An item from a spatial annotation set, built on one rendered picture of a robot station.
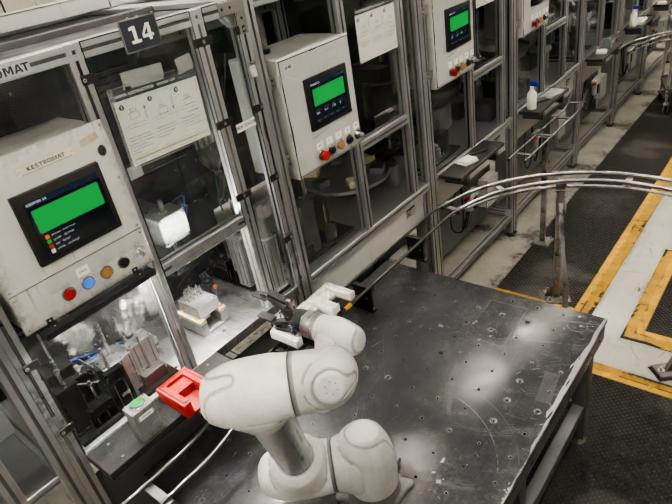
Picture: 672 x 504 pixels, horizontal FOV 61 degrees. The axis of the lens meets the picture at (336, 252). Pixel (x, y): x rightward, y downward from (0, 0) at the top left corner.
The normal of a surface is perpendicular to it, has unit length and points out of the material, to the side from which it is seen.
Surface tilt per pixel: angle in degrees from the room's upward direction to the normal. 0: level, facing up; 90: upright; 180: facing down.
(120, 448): 0
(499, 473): 0
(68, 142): 90
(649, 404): 0
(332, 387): 61
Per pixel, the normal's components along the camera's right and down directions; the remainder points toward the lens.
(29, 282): 0.77, 0.21
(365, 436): -0.05, -0.87
